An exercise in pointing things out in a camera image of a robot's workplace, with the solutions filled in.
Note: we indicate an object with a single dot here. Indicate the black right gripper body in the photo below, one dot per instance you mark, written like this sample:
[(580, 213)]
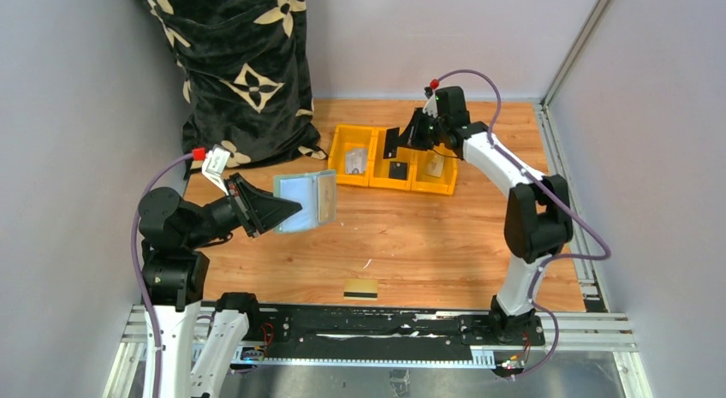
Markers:
[(419, 131)]

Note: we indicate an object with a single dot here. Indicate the tan card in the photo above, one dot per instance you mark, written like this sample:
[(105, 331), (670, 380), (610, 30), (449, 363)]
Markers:
[(326, 198), (360, 289), (434, 168)]

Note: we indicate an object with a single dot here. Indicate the black card in bin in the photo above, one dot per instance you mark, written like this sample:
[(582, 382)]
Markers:
[(398, 171)]

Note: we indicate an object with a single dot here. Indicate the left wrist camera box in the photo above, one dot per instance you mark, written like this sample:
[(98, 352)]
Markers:
[(214, 165)]

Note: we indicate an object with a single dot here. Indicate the green card holder wallet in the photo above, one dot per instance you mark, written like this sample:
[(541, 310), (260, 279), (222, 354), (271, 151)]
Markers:
[(302, 188)]

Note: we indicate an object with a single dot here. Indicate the black floral blanket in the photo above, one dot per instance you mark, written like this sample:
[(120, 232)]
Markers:
[(246, 77)]

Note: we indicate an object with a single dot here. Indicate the middle yellow bin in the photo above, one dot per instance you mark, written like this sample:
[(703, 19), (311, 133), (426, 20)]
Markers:
[(379, 167)]

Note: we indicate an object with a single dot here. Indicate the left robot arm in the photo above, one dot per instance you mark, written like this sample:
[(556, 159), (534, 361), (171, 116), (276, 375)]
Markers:
[(173, 279)]

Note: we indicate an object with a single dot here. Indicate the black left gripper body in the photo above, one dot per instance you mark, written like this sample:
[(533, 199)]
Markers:
[(241, 204)]

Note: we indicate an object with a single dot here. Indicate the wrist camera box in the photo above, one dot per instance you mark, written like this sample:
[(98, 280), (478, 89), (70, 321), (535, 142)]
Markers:
[(430, 106), (214, 165)]

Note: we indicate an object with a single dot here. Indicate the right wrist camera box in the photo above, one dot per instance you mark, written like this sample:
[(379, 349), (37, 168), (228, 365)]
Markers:
[(430, 106)]

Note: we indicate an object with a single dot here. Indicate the right yellow bin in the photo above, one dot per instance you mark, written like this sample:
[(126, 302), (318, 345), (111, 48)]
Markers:
[(445, 185)]

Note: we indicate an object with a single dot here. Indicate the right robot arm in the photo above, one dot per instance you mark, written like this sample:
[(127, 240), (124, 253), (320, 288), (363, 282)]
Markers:
[(538, 222)]

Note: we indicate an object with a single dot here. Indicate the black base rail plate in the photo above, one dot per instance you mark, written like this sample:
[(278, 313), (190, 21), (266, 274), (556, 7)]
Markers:
[(369, 333)]

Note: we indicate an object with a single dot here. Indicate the grey card in bin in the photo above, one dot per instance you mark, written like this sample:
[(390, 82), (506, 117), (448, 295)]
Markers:
[(355, 161)]

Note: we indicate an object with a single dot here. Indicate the yellow bin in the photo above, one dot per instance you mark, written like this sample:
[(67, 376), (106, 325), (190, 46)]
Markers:
[(347, 137), (445, 185), (379, 167)]

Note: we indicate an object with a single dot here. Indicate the dark grey card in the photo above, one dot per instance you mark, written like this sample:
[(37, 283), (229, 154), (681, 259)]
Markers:
[(391, 143)]

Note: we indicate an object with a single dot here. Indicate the tan card in bin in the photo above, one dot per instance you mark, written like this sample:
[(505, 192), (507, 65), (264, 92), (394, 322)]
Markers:
[(434, 168)]

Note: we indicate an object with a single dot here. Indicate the aluminium frame rail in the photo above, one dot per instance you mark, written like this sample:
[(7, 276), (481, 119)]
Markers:
[(586, 354)]

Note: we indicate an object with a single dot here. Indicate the left yellow bin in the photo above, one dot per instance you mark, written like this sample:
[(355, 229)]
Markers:
[(347, 137)]

